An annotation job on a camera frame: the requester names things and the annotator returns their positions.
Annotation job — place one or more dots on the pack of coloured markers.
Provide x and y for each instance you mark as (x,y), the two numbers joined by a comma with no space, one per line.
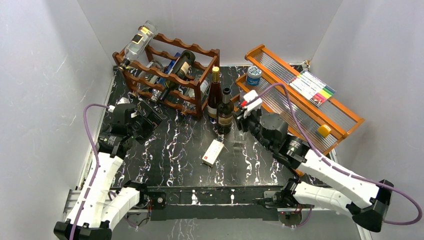
(312,88)

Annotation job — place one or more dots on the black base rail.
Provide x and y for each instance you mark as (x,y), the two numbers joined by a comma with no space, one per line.
(224,202)

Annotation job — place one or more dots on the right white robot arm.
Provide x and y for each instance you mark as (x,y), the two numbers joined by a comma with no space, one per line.
(366,203)

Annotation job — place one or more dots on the dark red wine bottle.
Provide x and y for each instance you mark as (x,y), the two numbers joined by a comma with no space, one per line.
(215,93)

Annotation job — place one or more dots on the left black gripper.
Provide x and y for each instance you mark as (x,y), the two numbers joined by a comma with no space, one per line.
(152,121)

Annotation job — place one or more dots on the green wine bottle brown label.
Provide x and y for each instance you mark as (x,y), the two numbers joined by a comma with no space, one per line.
(225,112)

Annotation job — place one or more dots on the blue lidded jar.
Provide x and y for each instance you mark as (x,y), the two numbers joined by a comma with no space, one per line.
(253,75)

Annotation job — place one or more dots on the dark bottle cream label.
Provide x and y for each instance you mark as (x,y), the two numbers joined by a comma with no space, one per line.
(180,69)

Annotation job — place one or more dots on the blue patterned bottle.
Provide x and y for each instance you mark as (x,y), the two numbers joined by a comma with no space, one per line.
(167,70)

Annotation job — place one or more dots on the brown wooden wine rack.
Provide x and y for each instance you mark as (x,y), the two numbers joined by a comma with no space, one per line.
(188,81)

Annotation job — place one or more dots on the clear bottle gold label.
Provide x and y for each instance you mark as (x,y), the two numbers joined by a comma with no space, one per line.
(138,44)

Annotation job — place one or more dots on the white rectangular box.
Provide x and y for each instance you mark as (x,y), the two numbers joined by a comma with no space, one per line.
(212,153)

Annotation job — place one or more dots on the clear glass bottle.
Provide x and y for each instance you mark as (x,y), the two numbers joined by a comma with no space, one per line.
(123,100)

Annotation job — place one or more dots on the orange tiered display shelf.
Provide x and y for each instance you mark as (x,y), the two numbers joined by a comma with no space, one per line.
(302,116)

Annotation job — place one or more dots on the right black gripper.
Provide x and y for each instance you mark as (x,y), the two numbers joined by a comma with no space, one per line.
(241,121)

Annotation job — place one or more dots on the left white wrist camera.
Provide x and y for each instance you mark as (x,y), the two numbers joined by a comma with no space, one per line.
(111,109)

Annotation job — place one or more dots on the clear bottle white label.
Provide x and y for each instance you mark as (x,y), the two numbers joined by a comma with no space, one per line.
(190,92)

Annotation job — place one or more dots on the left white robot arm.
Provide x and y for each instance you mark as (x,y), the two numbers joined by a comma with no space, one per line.
(91,217)

